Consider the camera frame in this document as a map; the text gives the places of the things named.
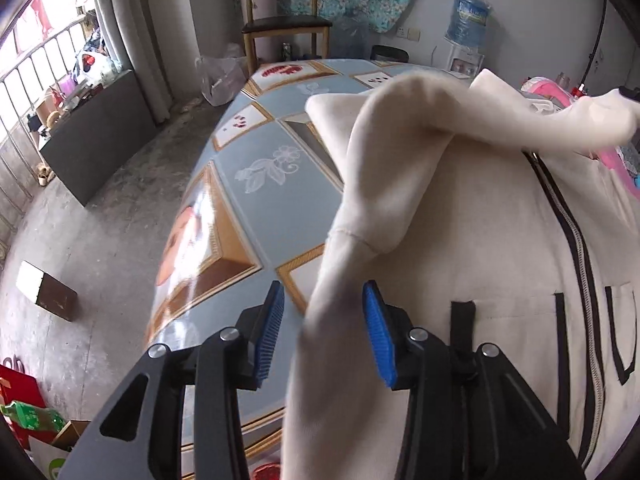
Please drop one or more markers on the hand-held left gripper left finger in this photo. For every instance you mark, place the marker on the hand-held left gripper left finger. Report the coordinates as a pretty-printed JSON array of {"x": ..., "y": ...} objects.
[{"x": 270, "y": 335}]

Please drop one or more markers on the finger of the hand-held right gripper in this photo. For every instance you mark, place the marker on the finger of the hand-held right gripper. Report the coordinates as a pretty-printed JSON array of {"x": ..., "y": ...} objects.
[{"x": 631, "y": 93}]

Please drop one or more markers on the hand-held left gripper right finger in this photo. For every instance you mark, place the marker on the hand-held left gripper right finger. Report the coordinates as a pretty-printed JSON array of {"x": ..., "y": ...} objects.
[{"x": 377, "y": 340}]

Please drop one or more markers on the pink floral blanket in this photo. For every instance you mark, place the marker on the pink floral blanket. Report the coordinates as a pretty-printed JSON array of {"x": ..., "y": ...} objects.
[{"x": 542, "y": 87}]

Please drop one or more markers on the fruit print tablecloth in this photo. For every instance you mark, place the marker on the fruit print tablecloth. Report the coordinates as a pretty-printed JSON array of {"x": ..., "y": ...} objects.
[{"x": 260, "y": 210}]

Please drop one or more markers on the white water dispenser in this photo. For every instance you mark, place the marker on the white water dispenser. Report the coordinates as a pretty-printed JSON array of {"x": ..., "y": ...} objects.
[{"x": 462, "y": 62}]

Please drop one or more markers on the blue water jug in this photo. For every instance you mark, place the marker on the blue water jug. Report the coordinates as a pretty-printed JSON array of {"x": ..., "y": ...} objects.
[{"x": 467, "y": 20}]

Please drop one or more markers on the brown cardboard box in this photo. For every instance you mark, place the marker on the brown cardboard box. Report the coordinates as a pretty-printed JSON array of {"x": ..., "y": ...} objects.
[{"x": 50, "y": 295}]

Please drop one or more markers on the black bin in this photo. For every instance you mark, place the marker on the black bin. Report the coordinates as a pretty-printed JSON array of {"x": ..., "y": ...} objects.
[{"x": 388, "y": 54}]

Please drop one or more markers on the green bottle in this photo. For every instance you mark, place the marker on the green bottle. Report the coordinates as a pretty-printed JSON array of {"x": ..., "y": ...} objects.
[{"x": 30, "y": 416}]

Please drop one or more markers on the red box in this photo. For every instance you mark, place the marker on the red box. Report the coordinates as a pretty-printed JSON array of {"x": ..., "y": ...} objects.
[{"x": 17, "y": 390}]

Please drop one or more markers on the clear plastic bag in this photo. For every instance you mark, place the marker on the clear plastic bag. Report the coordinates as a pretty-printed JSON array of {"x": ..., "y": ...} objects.
[{"x": 220, "y": 77}]

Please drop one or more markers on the drink can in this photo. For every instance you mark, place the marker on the drink can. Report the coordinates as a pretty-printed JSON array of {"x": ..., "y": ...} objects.
[{"x": 286, "y": 51}]

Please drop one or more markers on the empty clear water jug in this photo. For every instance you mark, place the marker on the empty clear water jug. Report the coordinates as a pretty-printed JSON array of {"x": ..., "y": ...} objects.
[{"x": 352, "y": 35}]

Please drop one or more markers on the wooden chair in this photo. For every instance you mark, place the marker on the wooden chair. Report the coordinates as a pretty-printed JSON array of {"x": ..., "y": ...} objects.
[{"x": 285, "y": 25}]

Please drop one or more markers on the white curtain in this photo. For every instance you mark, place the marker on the white curtain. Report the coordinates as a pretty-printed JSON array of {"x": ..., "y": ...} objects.
[{"x": 135, "y": 35}]

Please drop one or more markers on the metal window railing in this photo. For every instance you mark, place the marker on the metal window railing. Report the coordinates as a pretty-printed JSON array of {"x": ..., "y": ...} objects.
[{"x": 30, "y": 90}]

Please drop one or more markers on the wall socket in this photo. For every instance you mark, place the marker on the wall socket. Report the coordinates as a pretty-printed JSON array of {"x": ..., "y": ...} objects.
[{"x": 408, "y": 34}]

